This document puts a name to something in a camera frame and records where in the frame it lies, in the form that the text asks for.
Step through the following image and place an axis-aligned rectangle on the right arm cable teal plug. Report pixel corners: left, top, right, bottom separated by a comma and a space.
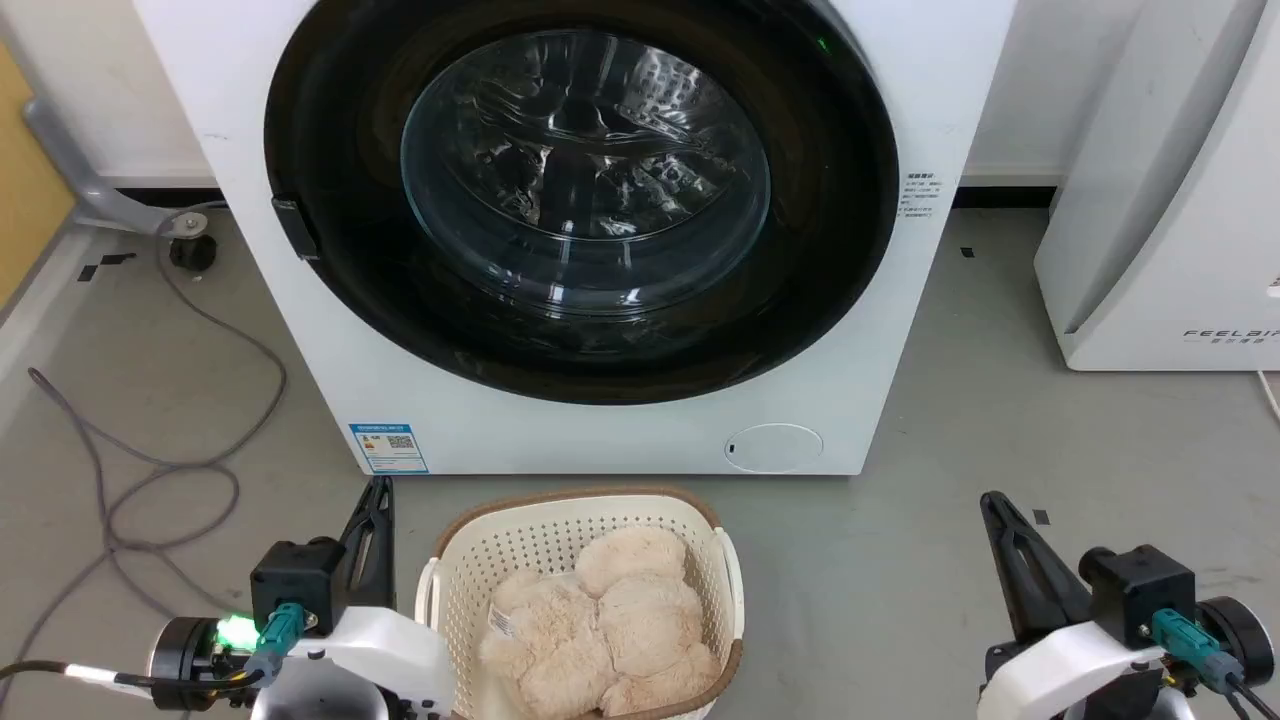
1150, 608, 1280, 720

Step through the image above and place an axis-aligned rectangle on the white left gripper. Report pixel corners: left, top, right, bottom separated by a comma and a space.
250, 478, 458, 720

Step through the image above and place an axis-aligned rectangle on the cream perforated laundry basket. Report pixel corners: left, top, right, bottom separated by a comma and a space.
415, 486, 746, 720

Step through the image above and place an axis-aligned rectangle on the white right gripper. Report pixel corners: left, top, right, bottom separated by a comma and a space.
977, 490, 1169, 720

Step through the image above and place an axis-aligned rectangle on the white air purifier appliance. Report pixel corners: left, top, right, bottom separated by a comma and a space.
1033, 0, 1280, 373

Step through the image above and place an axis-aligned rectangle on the white front-load washing machine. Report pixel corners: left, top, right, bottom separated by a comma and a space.
133, 0, 1019, 477

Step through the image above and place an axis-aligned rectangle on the black floor tape mark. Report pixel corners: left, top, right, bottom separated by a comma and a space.
77, 252, 137, 283

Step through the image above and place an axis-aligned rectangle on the grey floor cable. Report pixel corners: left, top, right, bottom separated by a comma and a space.
0, 203, 289, 691

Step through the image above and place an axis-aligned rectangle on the black round glass washer door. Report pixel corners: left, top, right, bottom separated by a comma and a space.
263, 0, 900, 406

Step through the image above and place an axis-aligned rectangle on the yellow wooden panel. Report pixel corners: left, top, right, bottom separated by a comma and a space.
0, 42, 78, 311

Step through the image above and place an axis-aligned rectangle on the grey metal stand leg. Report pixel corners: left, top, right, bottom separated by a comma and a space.
22, 96, 209, 239

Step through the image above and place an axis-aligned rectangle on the beige plush toy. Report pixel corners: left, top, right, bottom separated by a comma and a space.
478, 525, 723, 719

